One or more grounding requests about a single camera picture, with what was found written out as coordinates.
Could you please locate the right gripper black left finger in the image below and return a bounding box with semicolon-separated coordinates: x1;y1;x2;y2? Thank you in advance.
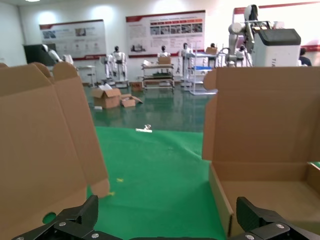
11;194;101;240

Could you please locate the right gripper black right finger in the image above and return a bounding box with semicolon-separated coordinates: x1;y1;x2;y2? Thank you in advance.
228;196;320;240

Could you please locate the brown cardboard box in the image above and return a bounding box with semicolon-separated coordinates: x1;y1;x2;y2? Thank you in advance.
0;61;111;240
0;62;55;97
201;66;320;238

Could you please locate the large cardboard box on floor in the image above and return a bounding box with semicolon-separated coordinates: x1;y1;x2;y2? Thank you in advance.
91;84;123;109

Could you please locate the small cardboard box on floor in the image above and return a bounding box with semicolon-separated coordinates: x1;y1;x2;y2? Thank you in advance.
120;94;144;108

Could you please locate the green table cloth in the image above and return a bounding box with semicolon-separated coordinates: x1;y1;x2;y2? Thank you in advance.
42;126;320;240

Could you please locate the white humanoid robot black head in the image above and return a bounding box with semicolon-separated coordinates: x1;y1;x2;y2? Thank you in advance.
111;45;129;83
179;42;194;88
157;45;172;59

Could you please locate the person in dark shirt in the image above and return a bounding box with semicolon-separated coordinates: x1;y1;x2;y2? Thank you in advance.
298;47;313;67

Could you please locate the metal shelf rack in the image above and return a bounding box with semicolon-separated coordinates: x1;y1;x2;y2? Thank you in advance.
140;62;175;91

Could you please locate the black board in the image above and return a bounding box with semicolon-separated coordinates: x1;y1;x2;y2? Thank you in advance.
23;43;57;67

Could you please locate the white machine with dark screen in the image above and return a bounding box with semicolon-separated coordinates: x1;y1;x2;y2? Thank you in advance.
251;28;302;68

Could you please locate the white frame table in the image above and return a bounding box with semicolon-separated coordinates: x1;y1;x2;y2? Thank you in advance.
188;48;219;96

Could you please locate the wall poster with red border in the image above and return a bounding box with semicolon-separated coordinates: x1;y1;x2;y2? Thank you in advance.
39;19;106;62

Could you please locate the large wall poster with photos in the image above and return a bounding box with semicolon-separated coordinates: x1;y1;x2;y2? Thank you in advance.
125;9;207;59

